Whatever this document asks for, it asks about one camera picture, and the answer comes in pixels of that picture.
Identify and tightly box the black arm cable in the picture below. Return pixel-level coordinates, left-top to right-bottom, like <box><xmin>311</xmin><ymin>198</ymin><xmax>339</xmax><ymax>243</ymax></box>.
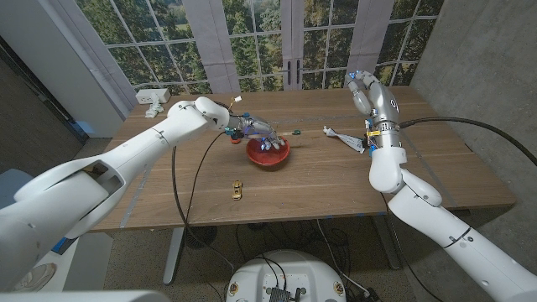
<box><xmin>171</xmin><ymin>132</ymin><xmax>236</xmax><ymax>273</ymax></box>
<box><xmin>398</xmin><ymin>116</ymin><xmax>537</xmax><ymax>167</ymax></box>

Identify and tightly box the white floor cable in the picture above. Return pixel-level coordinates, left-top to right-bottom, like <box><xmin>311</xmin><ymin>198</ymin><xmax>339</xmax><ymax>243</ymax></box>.
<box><xmin>316</xmin><ymin>220</ymin><xmax>370</xmax><ymax>294</ymax></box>

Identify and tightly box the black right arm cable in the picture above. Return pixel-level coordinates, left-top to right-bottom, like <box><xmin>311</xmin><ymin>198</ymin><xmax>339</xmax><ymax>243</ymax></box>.
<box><xmin>398</xmin><ymin>116</ymin><xmax>537</xmax><ymax>167</ymax></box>

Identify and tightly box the black round fan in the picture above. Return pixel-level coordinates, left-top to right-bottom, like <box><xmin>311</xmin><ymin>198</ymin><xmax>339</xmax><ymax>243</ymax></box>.
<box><xmin>184</xmin><ymin>226</ymin><xmax>218</xmax><ymax>251</ymax></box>

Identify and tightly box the white power strip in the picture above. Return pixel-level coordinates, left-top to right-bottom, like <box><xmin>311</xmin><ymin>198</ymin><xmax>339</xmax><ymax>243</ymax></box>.
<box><xmin>135</xmin><ymin>87</ymin><xmax>172</xmax><ymax>105</ymax></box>

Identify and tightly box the printed window backdrop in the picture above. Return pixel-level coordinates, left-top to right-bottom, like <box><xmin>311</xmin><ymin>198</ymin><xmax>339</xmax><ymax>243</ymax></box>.
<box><xmin>54</xmin><ymin>0</ymin><xmax>446</xmax><ymax>96</ymax></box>

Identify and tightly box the white table leg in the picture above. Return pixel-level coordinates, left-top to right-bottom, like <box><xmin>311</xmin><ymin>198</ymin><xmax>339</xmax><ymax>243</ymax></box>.
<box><xmin>373</xmin><ymin>216</ymin><xmax>404</xmax><ymax>269</ymax></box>
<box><xmin>162</xmin><ymin>226</ymin><xmax>185</xmax><ymax>286</ymax></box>

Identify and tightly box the red bowl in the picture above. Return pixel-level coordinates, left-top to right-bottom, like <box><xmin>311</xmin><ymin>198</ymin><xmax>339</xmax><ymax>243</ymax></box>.
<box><xmin>245</xmin><ymin>134</ymin><xmax>291</xmax><ymax>168</ymax></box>

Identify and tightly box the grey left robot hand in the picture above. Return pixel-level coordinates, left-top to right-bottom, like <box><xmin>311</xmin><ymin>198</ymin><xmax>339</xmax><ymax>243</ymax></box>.
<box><xmin>226</xmin><ymin>112</ymin><xmax>287</xmax><ymax>152</ymax></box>

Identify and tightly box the white toothpaste tube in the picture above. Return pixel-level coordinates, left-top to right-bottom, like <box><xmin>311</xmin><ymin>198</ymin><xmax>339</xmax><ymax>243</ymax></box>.
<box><xmin>322</xmin><ymin>125</ymin><xmax>367</xmax><ymax>154</ymax></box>

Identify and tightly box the white crumpled cloth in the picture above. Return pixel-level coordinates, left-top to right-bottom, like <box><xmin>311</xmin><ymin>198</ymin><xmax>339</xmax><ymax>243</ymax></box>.
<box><xmin>144</xmin><ymin>94</ymin><xmax>164</xmax><ymax>119</ymax></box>

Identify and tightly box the blue chair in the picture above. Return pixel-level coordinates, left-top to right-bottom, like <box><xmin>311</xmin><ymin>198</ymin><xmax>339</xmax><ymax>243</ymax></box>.
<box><xmin>0</xmin><ymin>168</ymin><xmax>34</xmax><ymax>209</ymax></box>

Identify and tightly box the white shoe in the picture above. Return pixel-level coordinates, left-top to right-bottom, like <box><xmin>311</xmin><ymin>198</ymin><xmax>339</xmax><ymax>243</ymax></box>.
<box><xmin>12</xmin><ymin>263</ymin><xmax>58</xmax><ymax>293</ymax></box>

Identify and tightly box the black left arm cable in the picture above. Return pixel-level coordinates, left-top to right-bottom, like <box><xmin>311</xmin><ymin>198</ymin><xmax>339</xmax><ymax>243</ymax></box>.
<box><xmin>171</xmin><ymin>132</ymin><xmax>236</xmax><ymax>273</ymax></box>

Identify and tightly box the white robot torso base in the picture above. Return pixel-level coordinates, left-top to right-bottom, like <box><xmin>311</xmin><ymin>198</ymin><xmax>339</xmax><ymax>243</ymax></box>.
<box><xmin>225</xmin><ymin>249</ymin><xmax>347</xmax><ymax>302</ymax></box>

